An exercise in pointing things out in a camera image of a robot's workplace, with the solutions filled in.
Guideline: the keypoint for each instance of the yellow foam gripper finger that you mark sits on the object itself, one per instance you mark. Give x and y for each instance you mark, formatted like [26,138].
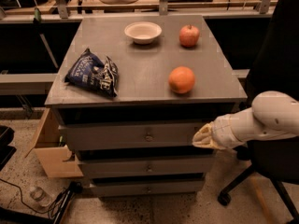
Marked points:
[208,137]

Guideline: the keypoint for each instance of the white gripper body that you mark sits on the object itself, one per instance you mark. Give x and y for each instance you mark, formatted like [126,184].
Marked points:
[220,132]

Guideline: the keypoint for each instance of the grey top drawer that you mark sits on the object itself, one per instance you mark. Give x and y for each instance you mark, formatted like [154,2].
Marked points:
[129,135]

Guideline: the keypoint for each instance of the grey drawer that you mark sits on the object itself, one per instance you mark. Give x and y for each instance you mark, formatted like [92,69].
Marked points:
[172,165]
[129,135]
[152,187]

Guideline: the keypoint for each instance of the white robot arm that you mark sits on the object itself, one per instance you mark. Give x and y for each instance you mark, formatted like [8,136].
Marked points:
[273,115]

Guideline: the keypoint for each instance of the grey wooden drawer cabinet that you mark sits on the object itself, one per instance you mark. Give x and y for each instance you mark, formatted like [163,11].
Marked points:
[143,92]

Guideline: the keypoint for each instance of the grey middle drawer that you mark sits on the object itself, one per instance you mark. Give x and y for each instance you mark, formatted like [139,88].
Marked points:
[172,165]

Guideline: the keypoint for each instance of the grey bottom drawer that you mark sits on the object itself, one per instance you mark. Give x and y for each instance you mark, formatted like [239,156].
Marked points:
[152,187]

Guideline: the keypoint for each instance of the orange fruit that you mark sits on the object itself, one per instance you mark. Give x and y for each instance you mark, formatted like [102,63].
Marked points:
[181,80]

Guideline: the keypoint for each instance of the black office chair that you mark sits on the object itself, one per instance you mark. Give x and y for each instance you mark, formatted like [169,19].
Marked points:
[275,76]

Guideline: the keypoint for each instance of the red apple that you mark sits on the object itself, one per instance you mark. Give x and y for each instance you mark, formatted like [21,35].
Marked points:
[188,36]

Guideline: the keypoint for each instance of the white paper bowl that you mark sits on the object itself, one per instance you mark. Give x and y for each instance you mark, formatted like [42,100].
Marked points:
[143,32]

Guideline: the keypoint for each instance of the blue chip bag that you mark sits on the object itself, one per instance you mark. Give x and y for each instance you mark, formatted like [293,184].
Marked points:
[89,72]

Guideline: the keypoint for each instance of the cardboard box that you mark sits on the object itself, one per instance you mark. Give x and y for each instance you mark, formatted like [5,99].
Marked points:
[48,145]

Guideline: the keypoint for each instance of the clear plastic bottle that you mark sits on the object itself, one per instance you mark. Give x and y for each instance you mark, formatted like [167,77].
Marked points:
[40,196]

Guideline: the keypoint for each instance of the grey metal shelf frame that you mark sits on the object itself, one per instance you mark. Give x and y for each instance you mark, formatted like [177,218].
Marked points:
[77,10]

